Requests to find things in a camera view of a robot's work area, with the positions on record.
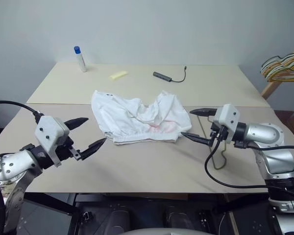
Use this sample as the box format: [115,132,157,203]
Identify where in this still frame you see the brown wooden furniture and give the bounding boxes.
[273,110,294,123]

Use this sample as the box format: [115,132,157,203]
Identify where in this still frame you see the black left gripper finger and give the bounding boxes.
[78,137,107,161]
[63,117,90,131]

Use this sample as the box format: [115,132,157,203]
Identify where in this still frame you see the white bottle with blue cap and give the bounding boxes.
[73,45,89,73]

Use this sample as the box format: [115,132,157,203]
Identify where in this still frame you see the black under-table panel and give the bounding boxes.
[19,197,80,235]
[231,201,283,235]

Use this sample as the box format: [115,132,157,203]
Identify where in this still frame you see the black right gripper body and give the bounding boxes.
[209,116,228,148]

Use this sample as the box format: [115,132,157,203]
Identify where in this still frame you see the grey robot torso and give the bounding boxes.
[122,228,196,235]

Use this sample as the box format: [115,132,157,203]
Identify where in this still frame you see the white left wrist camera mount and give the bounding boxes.
[35,116,71,167]

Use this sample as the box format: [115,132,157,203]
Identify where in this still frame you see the grey USB hub with cable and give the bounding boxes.
[152,65,189,83]

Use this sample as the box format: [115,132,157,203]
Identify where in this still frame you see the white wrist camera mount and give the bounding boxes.
[35,116,71,167]
[214,103,241,144]

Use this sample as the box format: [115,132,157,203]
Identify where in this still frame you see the wooden clothes rack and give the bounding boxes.
[260,39,294,100]

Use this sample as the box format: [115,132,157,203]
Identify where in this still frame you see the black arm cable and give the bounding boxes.
[0,100,44,235]
[204,124,294,189]

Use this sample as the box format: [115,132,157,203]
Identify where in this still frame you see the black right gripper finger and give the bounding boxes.
[189,107,218,117]
[181,132,214,147]

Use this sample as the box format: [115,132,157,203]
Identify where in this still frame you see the white garment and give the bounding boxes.
[91,89,193,146]

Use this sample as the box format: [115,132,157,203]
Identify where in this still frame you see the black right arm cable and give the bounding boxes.
[204,124,294,189]

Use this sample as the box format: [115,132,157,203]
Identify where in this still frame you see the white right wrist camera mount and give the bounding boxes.
[214,103,241,144]

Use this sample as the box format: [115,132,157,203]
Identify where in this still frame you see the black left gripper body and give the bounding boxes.
[55,136,86,162]

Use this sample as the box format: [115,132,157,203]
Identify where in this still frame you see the thin metal wire hanger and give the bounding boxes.
[196,115,227,170]

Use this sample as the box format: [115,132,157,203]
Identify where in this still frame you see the yellow sticky note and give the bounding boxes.
[108,70,129,81]

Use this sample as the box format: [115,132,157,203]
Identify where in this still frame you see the bunch of wire hangers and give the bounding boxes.
[263,61,294,80]

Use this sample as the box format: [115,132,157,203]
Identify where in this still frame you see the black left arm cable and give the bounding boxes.
[0,100,44,235]

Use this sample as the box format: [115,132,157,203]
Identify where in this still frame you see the dark rounded shape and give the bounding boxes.
[109,205,131,232]

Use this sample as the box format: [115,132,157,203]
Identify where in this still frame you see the stack of clothes hangers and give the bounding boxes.
[260,51,294,74]

